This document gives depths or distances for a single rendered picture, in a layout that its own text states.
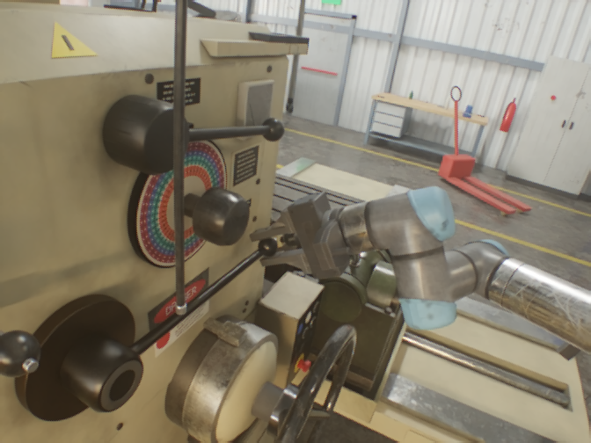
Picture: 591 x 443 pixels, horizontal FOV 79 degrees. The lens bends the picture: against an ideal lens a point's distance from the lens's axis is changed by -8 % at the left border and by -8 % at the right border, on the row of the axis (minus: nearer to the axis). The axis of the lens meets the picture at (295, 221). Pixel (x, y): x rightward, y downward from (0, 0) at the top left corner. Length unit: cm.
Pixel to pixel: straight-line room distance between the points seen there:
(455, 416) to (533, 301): 105
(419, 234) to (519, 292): 17
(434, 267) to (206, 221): 30
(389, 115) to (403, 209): 664
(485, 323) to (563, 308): 156
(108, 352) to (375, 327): 82
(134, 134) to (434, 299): 41
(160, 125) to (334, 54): 793
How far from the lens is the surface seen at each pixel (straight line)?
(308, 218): 60
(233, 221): 46
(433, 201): 53
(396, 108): 712
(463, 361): 189
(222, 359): 67
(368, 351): 119
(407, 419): 156
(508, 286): 61
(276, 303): 88
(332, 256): 53
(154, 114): 37
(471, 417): 164
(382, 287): 110
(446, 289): 56
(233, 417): 71
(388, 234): 55
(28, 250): 40
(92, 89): 40
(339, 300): 111
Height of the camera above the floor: 189
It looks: 28 degrees down
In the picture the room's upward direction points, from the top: 9 degrees clockwise
